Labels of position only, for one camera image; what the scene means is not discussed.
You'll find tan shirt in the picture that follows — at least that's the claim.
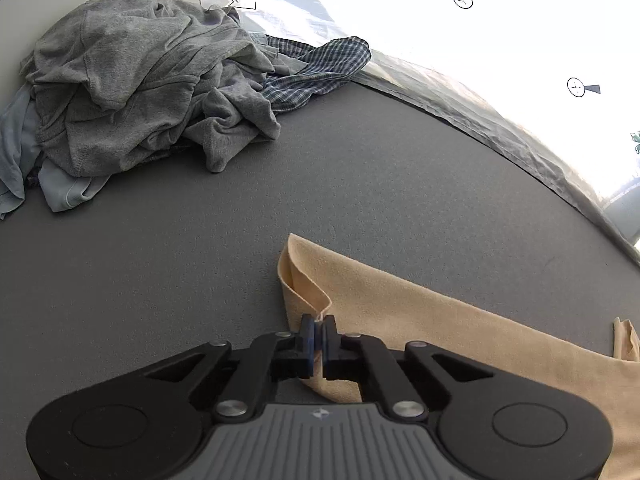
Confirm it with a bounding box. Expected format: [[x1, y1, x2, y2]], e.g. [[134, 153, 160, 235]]
[[277, 232, 640, 480]]

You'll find white printed plastic sheet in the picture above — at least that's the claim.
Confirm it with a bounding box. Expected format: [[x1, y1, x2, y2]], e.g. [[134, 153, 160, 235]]
[[197, 0, 640, 251]]

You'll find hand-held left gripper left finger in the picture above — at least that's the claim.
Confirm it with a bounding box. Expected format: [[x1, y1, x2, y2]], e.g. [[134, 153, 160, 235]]
[[145, 313, 318, 422]]

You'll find light blue garment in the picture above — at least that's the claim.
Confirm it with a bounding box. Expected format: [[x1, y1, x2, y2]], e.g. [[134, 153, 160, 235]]
[[0, 82, 108, 221]]

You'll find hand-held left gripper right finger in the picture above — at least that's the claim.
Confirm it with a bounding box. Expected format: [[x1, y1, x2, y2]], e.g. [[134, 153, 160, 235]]
[[321, 314, 496, 420]]

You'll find plaid shirt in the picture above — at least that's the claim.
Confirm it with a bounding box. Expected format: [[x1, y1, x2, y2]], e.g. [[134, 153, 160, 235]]
[[250, 35, 372, 113]]

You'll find grey shirt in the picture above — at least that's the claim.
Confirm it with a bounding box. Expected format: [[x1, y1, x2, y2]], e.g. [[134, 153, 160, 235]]
[[20, 0, 282, 178]]

